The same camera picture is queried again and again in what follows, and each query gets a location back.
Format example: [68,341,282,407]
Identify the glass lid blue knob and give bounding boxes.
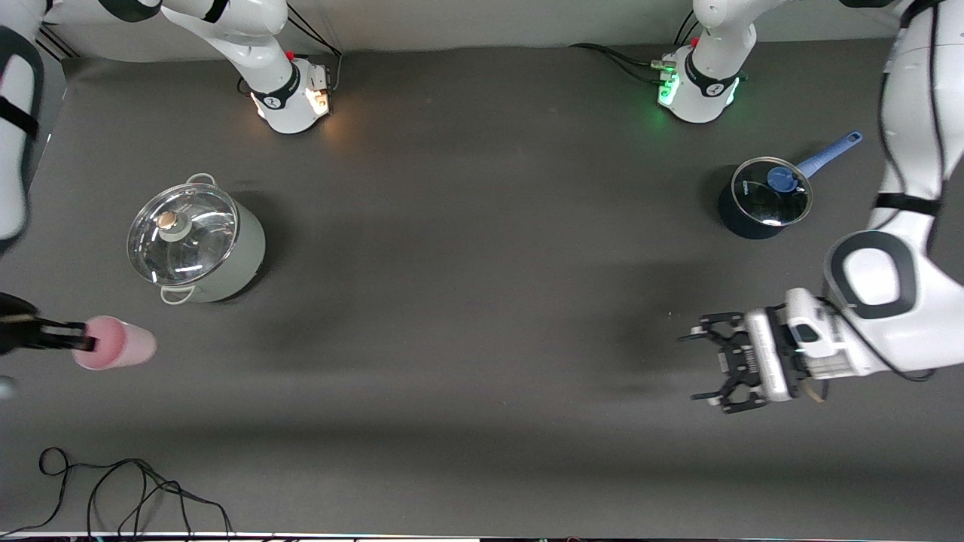
[731,157,814,227]

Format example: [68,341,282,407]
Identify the black right base cables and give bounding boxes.
[237,11,344,99]

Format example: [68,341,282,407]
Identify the grey-green cooking pot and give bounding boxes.
[127,173,266,306]

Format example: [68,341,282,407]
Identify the loose thin black cable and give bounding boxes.
[0,446,234,537]

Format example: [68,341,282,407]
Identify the dark grey table mat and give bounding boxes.
[0,30,964,537]

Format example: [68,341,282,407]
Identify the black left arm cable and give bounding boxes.
[825,0,947,383]

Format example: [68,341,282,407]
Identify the black base cables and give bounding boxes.
[569,14,705,85]
[237,11,344,99]

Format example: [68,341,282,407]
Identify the pink plastic cup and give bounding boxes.
[73,315,157,371]

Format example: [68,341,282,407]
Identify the glass pot lid brass knob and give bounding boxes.
[127,183,240,287]

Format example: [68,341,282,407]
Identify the thin black corner cables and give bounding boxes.
[34,19,78,61]

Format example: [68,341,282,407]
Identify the black left base cables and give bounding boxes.
[569,14,705,85]

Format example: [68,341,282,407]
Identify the dark blue saucepan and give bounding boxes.
[718,130,865,240]

